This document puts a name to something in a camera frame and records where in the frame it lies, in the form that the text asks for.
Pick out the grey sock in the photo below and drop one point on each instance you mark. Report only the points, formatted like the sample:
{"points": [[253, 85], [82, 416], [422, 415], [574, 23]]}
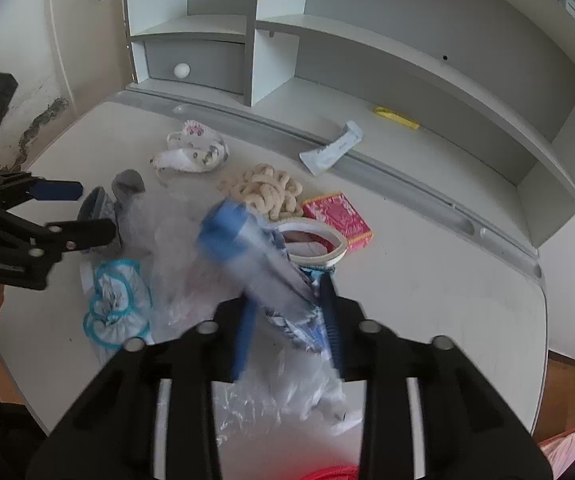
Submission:
{"points": [[125, 186]]}

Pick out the clear plastic bag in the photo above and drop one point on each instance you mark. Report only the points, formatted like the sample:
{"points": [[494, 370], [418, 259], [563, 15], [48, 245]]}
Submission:
{"points": [[161, 226]]}

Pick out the white drawer knob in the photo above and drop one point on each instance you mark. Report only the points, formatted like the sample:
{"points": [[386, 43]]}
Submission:
{"points": [[181, 70]]}

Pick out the grey desk hutch shelf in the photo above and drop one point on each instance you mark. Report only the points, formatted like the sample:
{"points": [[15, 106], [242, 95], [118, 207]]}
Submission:
{"points": [[491, 83]]}

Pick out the white teal shoe cover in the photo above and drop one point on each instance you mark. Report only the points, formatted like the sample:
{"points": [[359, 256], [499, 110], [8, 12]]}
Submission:
{"points": [[119, 305]]}

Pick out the red plastic lid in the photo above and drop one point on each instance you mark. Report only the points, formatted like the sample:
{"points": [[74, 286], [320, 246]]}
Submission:
{"points": [[346, 472]]}

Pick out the white door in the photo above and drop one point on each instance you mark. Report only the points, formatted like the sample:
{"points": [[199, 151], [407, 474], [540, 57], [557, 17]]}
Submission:
{"points": [[90, 48]]}

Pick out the white desk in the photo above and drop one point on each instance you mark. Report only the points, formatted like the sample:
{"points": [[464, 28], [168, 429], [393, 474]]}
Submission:
{"points": [[185, 335]]}

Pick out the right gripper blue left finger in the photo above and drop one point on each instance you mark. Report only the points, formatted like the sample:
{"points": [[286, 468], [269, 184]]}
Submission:
{"points": [[243, 330]]}

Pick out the white tape roll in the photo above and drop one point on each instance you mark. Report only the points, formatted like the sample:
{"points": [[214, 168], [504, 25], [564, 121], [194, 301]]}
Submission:
{"points": [[311, 243]]}

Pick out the white printed face mask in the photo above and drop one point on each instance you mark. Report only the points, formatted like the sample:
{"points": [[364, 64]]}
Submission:
{"points": [[195, 149]]}

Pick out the blue white wrapper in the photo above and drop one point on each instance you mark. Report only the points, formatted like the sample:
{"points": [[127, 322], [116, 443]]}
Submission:
{"points": [[254, 255]]}

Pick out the white paper sachet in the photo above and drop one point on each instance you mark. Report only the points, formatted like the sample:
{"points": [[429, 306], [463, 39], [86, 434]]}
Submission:
{"points": [[322, 159]]}

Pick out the pink bed blanket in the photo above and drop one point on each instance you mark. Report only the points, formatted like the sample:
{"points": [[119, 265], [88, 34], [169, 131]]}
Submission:
{"points": [[560, 452]]}

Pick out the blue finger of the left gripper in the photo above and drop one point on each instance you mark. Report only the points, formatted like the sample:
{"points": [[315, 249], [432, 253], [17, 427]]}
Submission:
{"points": [[58, 237], [52, 189]]}

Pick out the red pink small box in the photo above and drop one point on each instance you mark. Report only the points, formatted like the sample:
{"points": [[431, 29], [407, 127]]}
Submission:
{"points": [[336, 211]]}

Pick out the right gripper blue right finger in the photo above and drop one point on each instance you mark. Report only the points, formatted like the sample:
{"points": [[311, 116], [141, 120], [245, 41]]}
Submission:
{"points": [[328, 304]]}

